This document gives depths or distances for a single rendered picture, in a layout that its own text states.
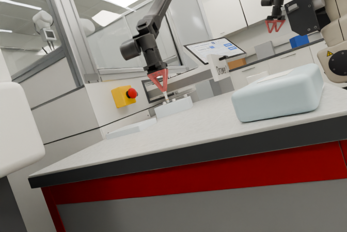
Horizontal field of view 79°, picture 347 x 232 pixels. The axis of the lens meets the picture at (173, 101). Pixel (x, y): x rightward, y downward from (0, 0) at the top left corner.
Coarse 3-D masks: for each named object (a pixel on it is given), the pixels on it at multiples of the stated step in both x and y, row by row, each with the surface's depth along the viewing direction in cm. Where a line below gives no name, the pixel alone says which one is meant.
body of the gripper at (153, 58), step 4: (156, 48) 73; (144, 52) 73; (148, 52) 72; (152, 52) 72; (156, 52) 73; (144, 56) 74; (148, 56) 72; (152, 56) 72; (156, 56) 72; (160, 56) 74; (148, 60) 73; (152, 60) 72; (156, 60) 72; (160, 60) 73; (148, 64) 73; (152, 64) 70; (156, 64) 70; (160, 64) 69; (144, 68) 71; (148, 68) 70; (156, 68) 74
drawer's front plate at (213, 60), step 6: (210, 54) 82; (210, 60) 82; (216, 60) 89; (222, 60) 100; (210, 66) 82; (222, 66) 96; (216, 72) 82; (228, 72) 106; (216, 78) 82; (222, 78) 89
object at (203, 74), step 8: (208, 64) 84; (192, 72) 88; (200, 72) 86; (208, 72) 85; (168, 80) 93; (176, 80) 91; (184, 80) 89; (192, 80) 88; (200, 80) 87; (208, 80) 103; (152, 88) 97; (168, 88) 93; (176, 88) 92; (152, 96) 97; (160, 96) 99
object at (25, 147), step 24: (0, 48) 27; (0, 72) 26; (0, 96) 24; (24, 96) 26; (0, 120) 23; (24, 120) 25; (0, 144) 22; (24, 144) 24; (0, 168) 22; (0, 192) 27; (0, 216) 26
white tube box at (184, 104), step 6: (174, 102) 72; (180, 102) 72; (186, 102) 71; (192, 102) 79; (156, 108) 73; (162, 108) 73; (168, 108) 73; (174, 108) 72; (180, 108) 72; (186, 108) 71; (156, 114) 74; (162, 114) 73; (168, 114) 73
